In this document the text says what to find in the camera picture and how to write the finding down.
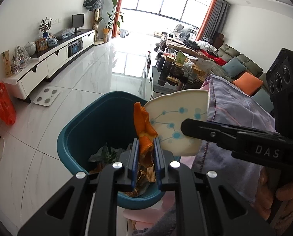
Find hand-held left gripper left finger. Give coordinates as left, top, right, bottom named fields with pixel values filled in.
left=17, top=138, right=139, bottom=236

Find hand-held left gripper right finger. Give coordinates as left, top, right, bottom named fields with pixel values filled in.
left=153, top=137, right=276, bottom=236

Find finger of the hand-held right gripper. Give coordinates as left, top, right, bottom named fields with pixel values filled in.
left=180, top=119, right=239, bottom=150

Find orange peel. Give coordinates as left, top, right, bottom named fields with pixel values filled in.
left=89, top=164, right=105, bottom=174
left=133, top=101, right=158, bottom=163

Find white blue-dotted paper cup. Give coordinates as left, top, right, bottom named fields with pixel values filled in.
left=144, top=89, right=209, bottom=156

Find teal plastic bin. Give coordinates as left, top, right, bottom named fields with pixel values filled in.
left=56, top=91, right=167, bottom=210

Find person's right hand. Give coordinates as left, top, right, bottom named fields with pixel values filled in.
left=255, top=172, right=293, bottom=219

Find gold foil wrapper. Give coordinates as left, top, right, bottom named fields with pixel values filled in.
left=124, top=152, right=159, bottom=197

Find blue-grey cushion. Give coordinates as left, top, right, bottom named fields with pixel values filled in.
left=221, top=56, right=246, bottom=78
left=252, top=89, right=275, bottom=115

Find green snack wrapper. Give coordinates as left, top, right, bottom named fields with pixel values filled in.
left=88, top=145, right=124, bottom=164

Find orange cushion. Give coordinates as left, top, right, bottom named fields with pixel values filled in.
left=232, top=72, right=264, bottom=96

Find purple plaid tablecloth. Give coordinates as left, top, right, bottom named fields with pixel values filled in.
left=191, top=75, right=282, bottom=203

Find person's pink clothing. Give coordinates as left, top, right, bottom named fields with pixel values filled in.
left=123, top=192, right=179, bottom=236

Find green sofa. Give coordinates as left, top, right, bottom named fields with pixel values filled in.
left=205, top=43, right=272, bottom=101

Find group of wooden-lid jars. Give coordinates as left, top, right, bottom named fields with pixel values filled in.
left=156, top=53, right=209, bottom=90

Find coffee table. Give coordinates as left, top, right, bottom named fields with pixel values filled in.
left=139, top=52, right=211, bottom=99

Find red cloth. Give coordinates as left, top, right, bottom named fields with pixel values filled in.
left=201, top=50, right=228, bottom=66

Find brown cabinet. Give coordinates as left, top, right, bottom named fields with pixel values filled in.
left=212, top=32, right=227, bottom=48

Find brown padded daybed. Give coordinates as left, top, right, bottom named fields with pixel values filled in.
left=166, top=39, right=211, bottom=57

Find white clothes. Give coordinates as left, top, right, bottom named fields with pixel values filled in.
left=197, top=41, right=219, bottom=52

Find black bag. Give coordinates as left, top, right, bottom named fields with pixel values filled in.
left=184, top=40, right=201, bottom=49

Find white round-door appliance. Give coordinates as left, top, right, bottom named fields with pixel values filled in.
left=182, top=27, right=197, bottom=41

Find white chair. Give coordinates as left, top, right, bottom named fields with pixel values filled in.
left=171, top=24, right=185, bottom=38

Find orange and grey curtain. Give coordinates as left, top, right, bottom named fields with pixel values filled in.
left=196, top=0, right=229, bottom=42
left=112, top=0, right=127, bottom=38

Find white bathroom scale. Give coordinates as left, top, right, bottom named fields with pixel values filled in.
left=33, top=88, right=61, bottom=107

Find large window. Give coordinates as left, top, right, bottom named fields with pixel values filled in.
left=122, top=0, right=214, bottom=24

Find white and black cabinet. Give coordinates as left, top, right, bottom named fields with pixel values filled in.
left=3, top=28, right=96, bottom=104

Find yellow floor vase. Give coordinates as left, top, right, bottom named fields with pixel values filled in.
left=102, top=28, right=112, bottom=42

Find orange plastic bag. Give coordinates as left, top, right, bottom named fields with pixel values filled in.
left=0, top=82, right=17, bottom=125

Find tall leafy plant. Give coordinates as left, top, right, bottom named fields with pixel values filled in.
left=97, top=0, right=125, bottom=30

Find clear plastic bag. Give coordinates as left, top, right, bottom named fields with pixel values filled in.
left=54, top=28, right=76, bottom=39

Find plastic-wrapped ornament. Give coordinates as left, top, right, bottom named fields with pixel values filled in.
left=12, top=45, right=31, bottom=74

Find black monitor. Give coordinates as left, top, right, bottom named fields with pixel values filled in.
left=71, top=13, right=85, bottom=33

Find white standing air conditioner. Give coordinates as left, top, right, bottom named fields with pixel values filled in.
left=97, top=0, right=122, bottom=40

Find white ceramic jar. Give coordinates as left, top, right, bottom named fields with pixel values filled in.
left=24, top=42, right=37, bottom=56

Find brown printed box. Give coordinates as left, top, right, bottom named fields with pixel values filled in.
left=2, top=50, right=13, bottom=77

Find plant in blue vase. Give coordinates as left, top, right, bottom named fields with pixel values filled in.
left=38, top=17, right=53, bottom=38

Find covered standing fan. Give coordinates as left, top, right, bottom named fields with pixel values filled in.
left=83, top=0, right=103, bottom=45

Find wooden picture frame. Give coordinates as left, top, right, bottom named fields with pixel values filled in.
left=36, top=38, right=48, bottom=52

